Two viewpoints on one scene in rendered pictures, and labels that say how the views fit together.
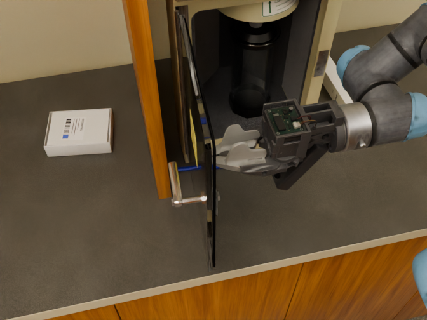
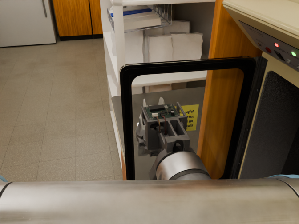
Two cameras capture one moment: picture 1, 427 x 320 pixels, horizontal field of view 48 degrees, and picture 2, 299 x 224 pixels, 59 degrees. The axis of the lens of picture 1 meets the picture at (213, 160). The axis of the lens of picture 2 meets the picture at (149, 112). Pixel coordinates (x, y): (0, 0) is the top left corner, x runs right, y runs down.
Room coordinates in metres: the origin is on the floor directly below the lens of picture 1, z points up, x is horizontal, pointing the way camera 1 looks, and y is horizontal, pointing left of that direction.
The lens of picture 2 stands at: (0.46, -0.50, 1.60)
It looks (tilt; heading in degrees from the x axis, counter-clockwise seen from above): 33 degrees down; 90
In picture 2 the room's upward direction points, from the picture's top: straight up
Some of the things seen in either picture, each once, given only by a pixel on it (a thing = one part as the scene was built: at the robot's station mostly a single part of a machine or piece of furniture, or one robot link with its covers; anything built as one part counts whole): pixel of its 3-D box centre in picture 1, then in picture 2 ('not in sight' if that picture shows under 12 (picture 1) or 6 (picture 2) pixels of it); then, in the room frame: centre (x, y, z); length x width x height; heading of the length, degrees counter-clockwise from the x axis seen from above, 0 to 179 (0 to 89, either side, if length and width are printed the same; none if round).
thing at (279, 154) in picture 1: (300, 133); (167, 140); (0.49, -0.14, 1.31); 0.12 x 0.08 x 0.09; 103
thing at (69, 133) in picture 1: (80, 131); not in sight; (0.80, 0.34, 0.96); 0.16 x 0.12 x 0.04; 95
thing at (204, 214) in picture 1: (196, 152); (183, 134); (0.55, 0.03, 1.19); 0.30 x 0.01 x 0.40; 10
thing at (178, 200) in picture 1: (185, 183); not in sight; (0.47, 0.05, 1.20); 0.10 x 0.05 x 0.03; 10
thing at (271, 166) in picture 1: (265, 160); (147, 132); (0.45, -0.08, 1.28); 0.09 x 0.05 x 0.02; 103
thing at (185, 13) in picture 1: (186, 91); (244, 129); (0.71, 0.05, 1.19); 0.03 x 0.02 x 0.39; 103
